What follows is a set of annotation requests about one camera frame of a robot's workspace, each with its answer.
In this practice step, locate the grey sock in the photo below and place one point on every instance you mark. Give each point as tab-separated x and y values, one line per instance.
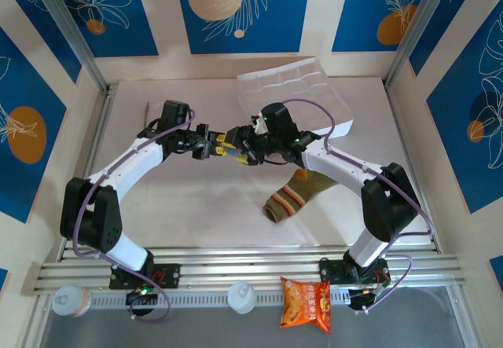
235	152

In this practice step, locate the white divided organizer box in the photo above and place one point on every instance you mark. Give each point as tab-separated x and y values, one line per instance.
306	85

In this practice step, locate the perforated metal strip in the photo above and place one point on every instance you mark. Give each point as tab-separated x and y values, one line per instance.
196	297

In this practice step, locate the orange snack bag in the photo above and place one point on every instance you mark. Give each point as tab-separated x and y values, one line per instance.
306	305

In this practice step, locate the black controller board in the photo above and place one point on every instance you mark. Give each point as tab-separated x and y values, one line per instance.
363	300
141	296

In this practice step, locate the white-lidded can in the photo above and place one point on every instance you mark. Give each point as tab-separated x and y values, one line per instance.
241	297
68	301

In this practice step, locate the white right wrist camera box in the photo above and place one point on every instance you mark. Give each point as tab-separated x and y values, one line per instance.
258	123

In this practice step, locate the aluminium frame post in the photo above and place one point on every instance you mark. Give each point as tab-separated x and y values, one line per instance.
67	22
416	26

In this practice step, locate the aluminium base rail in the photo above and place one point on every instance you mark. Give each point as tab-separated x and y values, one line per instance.
255	261

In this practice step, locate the olive striped sock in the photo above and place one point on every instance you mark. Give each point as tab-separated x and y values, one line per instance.
291	198

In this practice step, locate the metal tongs with red grips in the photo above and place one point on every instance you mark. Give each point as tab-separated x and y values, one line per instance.
147	108

